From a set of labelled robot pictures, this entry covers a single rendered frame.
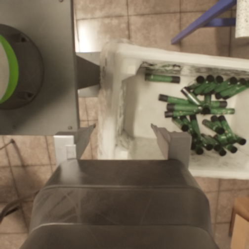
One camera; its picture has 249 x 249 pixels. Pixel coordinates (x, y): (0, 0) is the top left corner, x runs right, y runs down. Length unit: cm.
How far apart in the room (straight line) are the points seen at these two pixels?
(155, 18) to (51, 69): 104
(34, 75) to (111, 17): 102
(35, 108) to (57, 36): 14
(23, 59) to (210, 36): 123
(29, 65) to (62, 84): 6
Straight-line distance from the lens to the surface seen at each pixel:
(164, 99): 80
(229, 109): 92
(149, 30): 130
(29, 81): 34
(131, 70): 59
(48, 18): 38
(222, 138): 84
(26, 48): 35
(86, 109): 131
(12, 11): 40
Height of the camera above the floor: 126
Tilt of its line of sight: 75 degrees down
